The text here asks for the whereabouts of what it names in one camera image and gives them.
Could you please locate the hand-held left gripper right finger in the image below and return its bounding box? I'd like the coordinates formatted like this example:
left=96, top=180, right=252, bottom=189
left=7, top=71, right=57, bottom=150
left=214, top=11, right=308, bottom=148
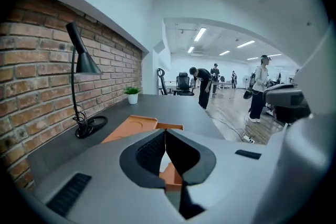
left=165, top=128, right=280, bottom=224

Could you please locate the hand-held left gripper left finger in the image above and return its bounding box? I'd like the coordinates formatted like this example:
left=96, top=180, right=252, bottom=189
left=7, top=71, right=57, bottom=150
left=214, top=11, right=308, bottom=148
left=23, top=128, right=185, bottom=224

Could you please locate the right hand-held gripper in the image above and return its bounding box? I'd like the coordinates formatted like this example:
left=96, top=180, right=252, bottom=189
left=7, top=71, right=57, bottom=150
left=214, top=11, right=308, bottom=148
left=263, top=22, right=333, bottom=124

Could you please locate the orange drawer box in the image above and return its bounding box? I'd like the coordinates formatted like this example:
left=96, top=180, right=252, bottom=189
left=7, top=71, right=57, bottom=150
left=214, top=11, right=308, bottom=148
left=101, top=114, right=184, bottom=192

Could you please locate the white power strip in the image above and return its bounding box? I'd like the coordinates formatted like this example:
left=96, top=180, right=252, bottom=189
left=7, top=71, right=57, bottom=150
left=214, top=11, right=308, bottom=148
left=240, top=134, right=256, bottom=144

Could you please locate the small potted plant white pot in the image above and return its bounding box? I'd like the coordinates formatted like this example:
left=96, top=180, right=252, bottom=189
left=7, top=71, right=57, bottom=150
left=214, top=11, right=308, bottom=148
left=123, top=86, right=142, bottom=105

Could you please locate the ceiling air conditioner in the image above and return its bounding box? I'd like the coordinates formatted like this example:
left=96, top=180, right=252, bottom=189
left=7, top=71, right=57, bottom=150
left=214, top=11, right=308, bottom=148
left=191, top=47, right=208, bottom=57

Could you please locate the black mesh office chair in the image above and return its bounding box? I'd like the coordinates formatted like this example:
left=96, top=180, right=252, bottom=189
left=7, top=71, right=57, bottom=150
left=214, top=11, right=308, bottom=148
left=171, top=72, right=195, bottom=97

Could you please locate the row of ceiling strip lights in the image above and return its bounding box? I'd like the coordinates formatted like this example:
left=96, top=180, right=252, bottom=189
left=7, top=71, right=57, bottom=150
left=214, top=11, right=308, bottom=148
left=187, top=27, right=283, bottom=61

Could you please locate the black desk lamp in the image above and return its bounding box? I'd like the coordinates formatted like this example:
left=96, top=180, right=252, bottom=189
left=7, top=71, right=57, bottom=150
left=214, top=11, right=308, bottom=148
left=65, top=21, right=109, bottom=139

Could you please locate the black high-back office chair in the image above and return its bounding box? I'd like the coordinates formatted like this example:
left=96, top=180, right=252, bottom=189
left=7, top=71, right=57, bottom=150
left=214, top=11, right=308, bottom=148
left=156, top=67, right=169, bottom=97

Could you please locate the long thin cable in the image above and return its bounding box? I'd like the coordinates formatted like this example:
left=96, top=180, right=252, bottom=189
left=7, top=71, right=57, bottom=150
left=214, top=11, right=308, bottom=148
left=207, top=110, right=246, bottom=140

